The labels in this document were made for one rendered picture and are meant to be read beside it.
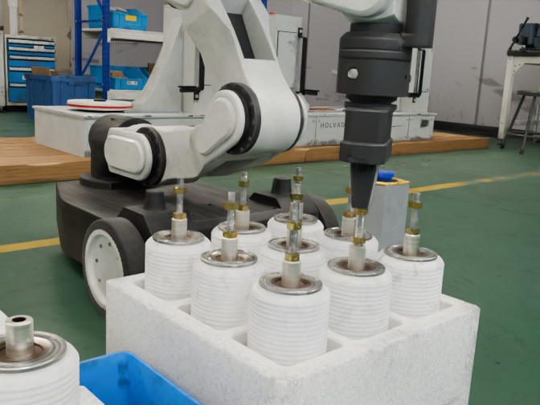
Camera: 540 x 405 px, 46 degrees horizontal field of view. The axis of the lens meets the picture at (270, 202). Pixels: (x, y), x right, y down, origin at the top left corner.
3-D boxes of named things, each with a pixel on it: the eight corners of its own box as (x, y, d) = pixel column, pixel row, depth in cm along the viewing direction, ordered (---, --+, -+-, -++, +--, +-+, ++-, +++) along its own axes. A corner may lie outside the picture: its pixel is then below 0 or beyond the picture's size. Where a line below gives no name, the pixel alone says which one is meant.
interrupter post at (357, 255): (367, 272, 81) (370, 247, 80) (349, 272, 81) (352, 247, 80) (361, 267, 83) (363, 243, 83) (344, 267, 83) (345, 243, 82)
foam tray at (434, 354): (104, 390, 97) (104, 280, 93) (288, 332, 123) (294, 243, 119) (274, 535, 69) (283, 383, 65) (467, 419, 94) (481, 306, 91)
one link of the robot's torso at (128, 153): (103, 174, 160) (103, 123, 158) (169, 169, 173) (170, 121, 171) (145, 189, 145) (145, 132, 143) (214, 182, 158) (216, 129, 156)
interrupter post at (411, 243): (422, 257, 89) (424, 235, 89) (409, 259, 88) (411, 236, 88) (411, 252, 91) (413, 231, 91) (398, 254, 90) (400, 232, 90)
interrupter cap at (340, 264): (394, 279, 79) (394, 273, 79) (337, 280, 78) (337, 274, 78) (372, 260, 86) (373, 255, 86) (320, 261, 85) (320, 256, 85)
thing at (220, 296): (228, 411, 80) (234, 276, 76) (173, 386, 85) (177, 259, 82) (272, 383, 88) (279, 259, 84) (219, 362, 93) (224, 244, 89)
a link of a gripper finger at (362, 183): (347, 206, 79) (351, 157, 78) (373, 209, 79) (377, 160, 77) (345, 209, 78) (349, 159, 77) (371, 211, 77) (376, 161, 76)
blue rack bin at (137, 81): (87, 87, 598) (87, 64, 593) (123, 87, 623) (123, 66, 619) (113, 90, 562) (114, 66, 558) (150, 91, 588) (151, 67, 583)
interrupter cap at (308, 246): (327, 247, 92) (328, 242, 92) (307, 259, 86) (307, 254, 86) (280, 238, 96) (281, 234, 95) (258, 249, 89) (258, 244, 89)
